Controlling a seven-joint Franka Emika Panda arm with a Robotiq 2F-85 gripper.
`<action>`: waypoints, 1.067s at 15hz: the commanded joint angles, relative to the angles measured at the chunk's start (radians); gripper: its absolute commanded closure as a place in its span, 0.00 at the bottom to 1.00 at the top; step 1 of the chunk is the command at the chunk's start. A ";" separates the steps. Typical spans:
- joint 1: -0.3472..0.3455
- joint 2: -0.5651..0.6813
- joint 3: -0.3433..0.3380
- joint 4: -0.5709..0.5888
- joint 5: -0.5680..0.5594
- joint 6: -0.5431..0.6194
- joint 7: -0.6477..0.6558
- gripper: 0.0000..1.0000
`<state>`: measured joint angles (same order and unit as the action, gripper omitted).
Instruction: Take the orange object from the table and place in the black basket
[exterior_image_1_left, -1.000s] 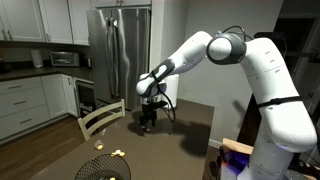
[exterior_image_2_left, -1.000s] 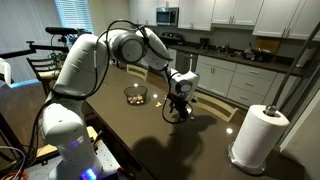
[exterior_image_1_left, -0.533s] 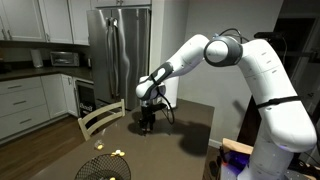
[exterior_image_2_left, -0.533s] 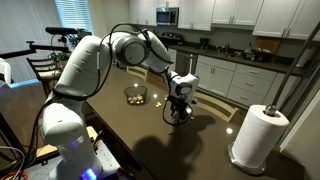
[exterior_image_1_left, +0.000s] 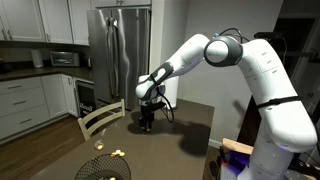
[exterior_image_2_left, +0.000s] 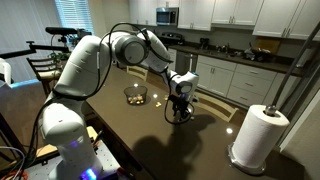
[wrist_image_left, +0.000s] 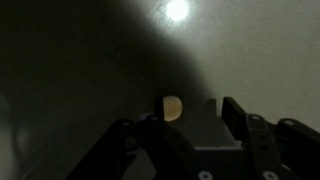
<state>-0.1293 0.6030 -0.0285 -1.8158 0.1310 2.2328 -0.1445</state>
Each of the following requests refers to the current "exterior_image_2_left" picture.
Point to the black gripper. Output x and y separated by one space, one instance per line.
178 101

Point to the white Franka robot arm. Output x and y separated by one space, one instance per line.
80 66

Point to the yellow round candy piece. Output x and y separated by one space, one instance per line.
157 105

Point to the white slatted dining chair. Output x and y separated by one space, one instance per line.
216 106
137 72

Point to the stainless steel dishwasher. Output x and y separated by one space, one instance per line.
185 61

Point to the white lower kitchen cabinets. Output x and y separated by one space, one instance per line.
240 81

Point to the black coffee maker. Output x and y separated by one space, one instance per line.
204 43

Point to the dark kitchen countertop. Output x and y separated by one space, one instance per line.
233 59

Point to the black kitchen stove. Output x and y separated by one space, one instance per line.
171 37

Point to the kitchen sink faucet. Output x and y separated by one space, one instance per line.
225 48

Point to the white paper towel roll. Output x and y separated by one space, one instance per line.
258 136

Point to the metal paper towel holder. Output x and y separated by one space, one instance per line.
248 168

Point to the black dish rack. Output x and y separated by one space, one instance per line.
256 54

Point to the stainless steel microwave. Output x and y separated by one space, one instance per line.
166 16

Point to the white upper cabinet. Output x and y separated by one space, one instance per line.
143 11
196 14
286 18
236 11

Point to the wooden cutting board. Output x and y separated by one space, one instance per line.
268 43

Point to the black metal pole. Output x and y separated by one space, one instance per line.
296 60

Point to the green potted plant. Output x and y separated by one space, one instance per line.
60 56

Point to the dark wooden chair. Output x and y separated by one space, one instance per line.
43 71

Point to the white window blinds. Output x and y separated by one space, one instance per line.
74 15

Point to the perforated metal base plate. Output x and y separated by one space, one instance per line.
106 160

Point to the black camera on boom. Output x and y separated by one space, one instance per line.
63 31

